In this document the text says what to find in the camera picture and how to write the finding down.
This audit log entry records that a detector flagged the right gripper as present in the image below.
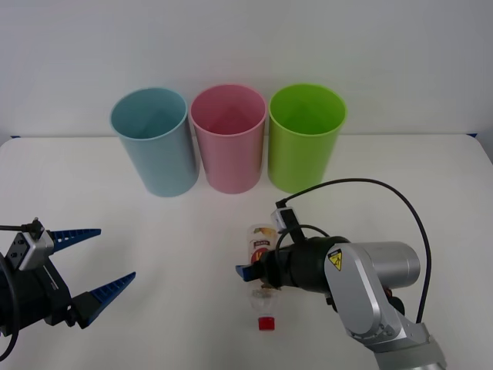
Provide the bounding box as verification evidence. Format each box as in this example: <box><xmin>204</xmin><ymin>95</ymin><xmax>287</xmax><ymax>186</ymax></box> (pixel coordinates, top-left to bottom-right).
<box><xmin>235</xmin><ymin>246</ymin><xmax>296</xmax><ymax>291</ymax></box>

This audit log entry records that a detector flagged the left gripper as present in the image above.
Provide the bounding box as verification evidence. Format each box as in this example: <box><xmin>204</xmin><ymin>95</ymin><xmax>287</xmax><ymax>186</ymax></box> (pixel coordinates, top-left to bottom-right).
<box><xmin>19</xmin><ymin>228</ymin><xmax>137</xmax><ymax>330</ymax></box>

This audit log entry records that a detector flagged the clear plastic bottle red cap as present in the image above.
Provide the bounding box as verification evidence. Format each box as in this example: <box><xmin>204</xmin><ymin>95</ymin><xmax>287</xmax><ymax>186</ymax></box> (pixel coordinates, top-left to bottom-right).
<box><xmin>245</xmin><ymin>224</ymin><xmax>279</xmax><ymax>332</ymax></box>

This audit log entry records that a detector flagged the pink plastic bin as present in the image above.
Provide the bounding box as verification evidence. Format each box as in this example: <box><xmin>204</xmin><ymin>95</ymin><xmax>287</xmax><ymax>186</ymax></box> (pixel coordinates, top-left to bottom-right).
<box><xmin>189</xmin><ymin>84</ymin><xmax>268</xmax><ymax>194</ymax></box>

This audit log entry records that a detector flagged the green plastic bin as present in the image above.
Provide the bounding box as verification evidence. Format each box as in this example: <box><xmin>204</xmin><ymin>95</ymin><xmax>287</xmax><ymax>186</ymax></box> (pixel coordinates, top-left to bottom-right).
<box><xmin>268</xmin><ymin>82</ymin><xmax>349</xmax><ymax>194</ymax></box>

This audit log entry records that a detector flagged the pale blue plastic bin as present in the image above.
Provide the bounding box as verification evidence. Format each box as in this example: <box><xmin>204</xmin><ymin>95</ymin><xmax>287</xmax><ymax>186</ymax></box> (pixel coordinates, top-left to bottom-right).
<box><xmin>109</xmin><ymin>86</ymin><xmax>200</xmax><ymax>198</ymax></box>

